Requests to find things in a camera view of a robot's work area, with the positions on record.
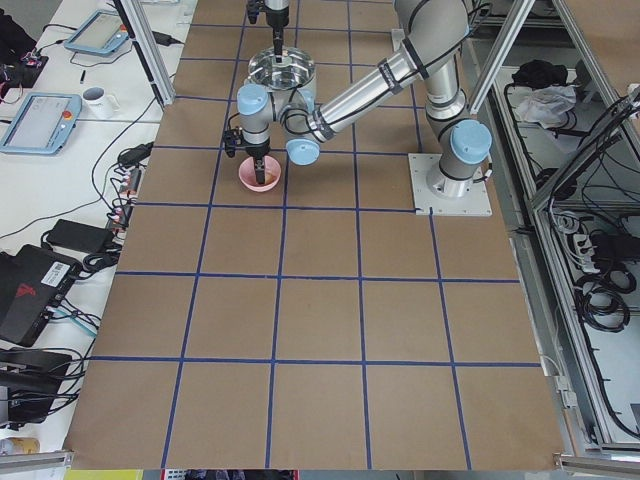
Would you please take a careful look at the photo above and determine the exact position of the teach pendant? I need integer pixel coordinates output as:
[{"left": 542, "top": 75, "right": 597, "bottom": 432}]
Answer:
[
  {"left": 63, "top": 10, "right": 129, "bottom": 57},
  {"left": 1, "top": 92, "right": 82, "bottom": 155}
]

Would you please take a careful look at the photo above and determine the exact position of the aluminium frame post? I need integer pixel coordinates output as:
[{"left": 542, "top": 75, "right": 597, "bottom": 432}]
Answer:
[{"left": 114, "top": 0, "right": 176, "bottom": 108}]

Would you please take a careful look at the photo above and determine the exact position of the teach pendant far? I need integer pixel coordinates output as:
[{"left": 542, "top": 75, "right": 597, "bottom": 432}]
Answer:
[{"left": 63, "top": 10, "right": 129, "bottom": 57}]

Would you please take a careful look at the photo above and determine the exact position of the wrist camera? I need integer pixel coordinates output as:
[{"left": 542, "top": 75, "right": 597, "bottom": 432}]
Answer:
[{"left": 222, "top": 127, "right": 244, "bottom": 158}]

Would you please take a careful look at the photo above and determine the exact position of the black power adapter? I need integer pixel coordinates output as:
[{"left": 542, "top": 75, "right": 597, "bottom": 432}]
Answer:
[{"left": 44, "top": 219, "right": 114, "bottom": 253}]

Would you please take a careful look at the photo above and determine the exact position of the white mug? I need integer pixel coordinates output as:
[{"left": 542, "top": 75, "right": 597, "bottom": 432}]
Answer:
[{"left": 82, "top": 87, "right": 120, "bottom": 120}]

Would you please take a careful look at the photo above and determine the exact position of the glass pot lid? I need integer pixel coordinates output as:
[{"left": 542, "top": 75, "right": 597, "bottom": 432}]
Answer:
[{"left": 248, "top": 47, "right": 316, "bottom": 91}]

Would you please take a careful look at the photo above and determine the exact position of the pale green electric pot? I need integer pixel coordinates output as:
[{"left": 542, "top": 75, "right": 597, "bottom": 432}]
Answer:
[{"left": 243, "top": 47, "right": 321, "bottom": 114}]

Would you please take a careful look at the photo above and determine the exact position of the pink bowl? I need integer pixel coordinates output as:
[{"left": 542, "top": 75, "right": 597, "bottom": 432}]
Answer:
[{"left": 238, "top": 156, "right": 282, "bottom": 193}]

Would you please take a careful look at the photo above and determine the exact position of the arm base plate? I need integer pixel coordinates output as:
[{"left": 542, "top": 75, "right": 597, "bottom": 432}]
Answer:
[{"left": 408, "top": 153, "right": 492, "bottom": 217}]

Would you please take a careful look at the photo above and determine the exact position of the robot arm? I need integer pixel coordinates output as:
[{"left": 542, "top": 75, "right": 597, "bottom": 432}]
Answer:
[
  {"left": 223, "top": 1, "right": 492, "bottom": 198},
  {"left": 246, "top": 0, "right": 290, "bottom": 64}
]

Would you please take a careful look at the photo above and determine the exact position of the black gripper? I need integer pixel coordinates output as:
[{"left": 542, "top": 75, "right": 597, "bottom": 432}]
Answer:
[
  {"left": 245, "top": 142, "right": 270, "bottom": 185},
  {"left": 246, "top": 0, "right": 290, "bottom": 63}
]

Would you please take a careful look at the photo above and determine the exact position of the teach pendant near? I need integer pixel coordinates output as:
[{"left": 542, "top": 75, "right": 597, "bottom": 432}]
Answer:
[{"left": 1, "top": 92, "right": 82, "bottom": 155}]

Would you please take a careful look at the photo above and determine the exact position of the black laptop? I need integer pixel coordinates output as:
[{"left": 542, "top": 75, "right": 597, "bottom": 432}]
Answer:
[{"left": 1, "top": 244, "right": 82, "bottom": 347}]

